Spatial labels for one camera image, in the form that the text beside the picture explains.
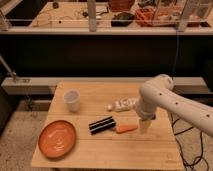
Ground black object on shelf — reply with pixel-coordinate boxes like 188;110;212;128
111;12;135;27

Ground black floor cables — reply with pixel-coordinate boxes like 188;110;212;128
170;114;211;171

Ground translucent plastic cup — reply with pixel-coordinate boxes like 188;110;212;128
63;90;80;112

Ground orange plate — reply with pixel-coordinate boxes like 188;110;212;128
38;120;77;159

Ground orange bin on shelf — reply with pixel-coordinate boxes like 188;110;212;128
135;7;181;27

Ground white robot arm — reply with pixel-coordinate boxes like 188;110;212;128
134;74;213;137

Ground black white striped eraser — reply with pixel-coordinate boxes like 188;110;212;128
89;116;116;135

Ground white plastic bottle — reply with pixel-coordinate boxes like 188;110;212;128
107;98;138;112

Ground orange toy carrot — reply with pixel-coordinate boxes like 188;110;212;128
112;125;138;134

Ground metal clamp stand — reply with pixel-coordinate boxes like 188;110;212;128
0;55;30;83

